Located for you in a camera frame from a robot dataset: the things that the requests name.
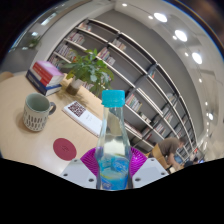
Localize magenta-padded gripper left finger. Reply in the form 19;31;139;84
59;148;100;190

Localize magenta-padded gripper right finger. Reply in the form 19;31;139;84
128;146;169;190

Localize clear bottle with turquoise cap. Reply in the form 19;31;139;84
94;89;133;192

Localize slim wooden chair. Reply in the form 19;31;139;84
147;143;169;169

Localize flat round red coaster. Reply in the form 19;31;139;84
52;137;78;162

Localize person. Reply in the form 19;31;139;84
151;137;187;173

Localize white book with patterned cover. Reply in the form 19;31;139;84
62;100;103;138

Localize grey patterned ceramic mug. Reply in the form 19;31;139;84
22;92;57;132

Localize grey shelf unit with books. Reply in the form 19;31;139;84
48;18;201;162

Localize thick dark blue book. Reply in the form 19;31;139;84
25;69;63;97

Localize red book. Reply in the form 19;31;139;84
32;63;64;88

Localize green potted plant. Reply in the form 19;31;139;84
61;48;115;98

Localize pink-covered book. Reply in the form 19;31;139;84
34;60;66;81

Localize small green plant behind glass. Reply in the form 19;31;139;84
28;34;43;48

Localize round ceiling lights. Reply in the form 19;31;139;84
121;3;216;123

